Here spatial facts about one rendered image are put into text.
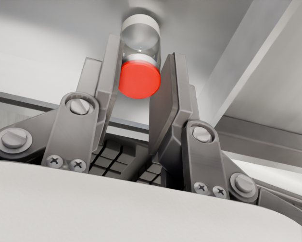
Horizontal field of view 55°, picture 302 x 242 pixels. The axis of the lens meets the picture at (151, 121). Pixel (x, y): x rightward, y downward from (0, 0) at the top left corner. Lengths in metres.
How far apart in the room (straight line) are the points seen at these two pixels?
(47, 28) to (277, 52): 0.14
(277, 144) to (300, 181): 0.26
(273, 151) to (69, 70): 0.16
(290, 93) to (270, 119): 0.03
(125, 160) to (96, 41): 0.19
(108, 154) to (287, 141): 0.19
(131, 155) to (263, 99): 0.17
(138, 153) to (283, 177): 0.22
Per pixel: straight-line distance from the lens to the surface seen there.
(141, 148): 0.34
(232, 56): 0.17
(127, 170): 0.38
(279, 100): 0.23
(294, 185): 0.48
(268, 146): 0.23
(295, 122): 0.25
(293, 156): 0.24
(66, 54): 0.19
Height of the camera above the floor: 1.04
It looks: 45 degrees down
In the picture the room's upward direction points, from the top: 180 degrees clockwise
